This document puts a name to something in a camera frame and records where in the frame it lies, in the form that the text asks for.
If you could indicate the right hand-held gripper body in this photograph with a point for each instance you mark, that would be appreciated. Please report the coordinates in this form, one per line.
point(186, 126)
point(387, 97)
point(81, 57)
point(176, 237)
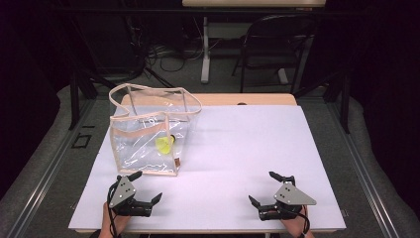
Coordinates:
point(290, 195)

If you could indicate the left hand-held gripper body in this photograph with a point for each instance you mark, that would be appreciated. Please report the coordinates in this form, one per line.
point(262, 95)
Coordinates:
point(123, 195)

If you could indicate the clear bag with beige trim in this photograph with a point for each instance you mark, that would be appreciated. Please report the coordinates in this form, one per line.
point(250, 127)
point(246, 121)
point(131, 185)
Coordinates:
point(145, 155)

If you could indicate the yellow shuttlecock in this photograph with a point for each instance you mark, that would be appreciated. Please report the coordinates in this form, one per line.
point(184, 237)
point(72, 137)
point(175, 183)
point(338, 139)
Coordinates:
point(164, 145)

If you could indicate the person's left hand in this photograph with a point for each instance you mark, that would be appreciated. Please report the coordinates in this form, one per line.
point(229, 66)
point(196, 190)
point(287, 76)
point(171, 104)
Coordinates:
point(114, 223)

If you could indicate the person's right hand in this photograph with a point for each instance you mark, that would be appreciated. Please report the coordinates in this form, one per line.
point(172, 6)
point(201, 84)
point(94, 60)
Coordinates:
point(295, 226)

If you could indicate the white board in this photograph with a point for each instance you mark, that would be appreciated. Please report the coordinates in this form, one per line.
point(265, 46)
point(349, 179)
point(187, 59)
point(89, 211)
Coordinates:
point(251, 148)

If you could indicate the wooden table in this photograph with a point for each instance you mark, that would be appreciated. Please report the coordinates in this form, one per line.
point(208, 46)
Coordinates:
point(231, 99)

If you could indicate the black metal stand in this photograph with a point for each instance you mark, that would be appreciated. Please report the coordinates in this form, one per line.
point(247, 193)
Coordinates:
point(345, 105)
point(74, 99)

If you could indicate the black folding chair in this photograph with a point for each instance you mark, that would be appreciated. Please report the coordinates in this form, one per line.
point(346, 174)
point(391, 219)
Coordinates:
point(270, 54)

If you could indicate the white desk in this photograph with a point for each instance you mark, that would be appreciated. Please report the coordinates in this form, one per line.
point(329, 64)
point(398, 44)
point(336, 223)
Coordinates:
point(205, 49)

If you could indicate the black horizontal bar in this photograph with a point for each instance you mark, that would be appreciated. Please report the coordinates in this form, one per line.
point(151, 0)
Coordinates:
point(132, 11)

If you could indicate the black floor socket frame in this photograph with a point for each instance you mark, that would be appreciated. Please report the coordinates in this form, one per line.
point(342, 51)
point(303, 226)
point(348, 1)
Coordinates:
point(73, 141)

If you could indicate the metal floor rail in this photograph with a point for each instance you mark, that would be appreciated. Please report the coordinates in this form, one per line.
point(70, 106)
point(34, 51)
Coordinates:
point(366, 175)
point(49, 172)

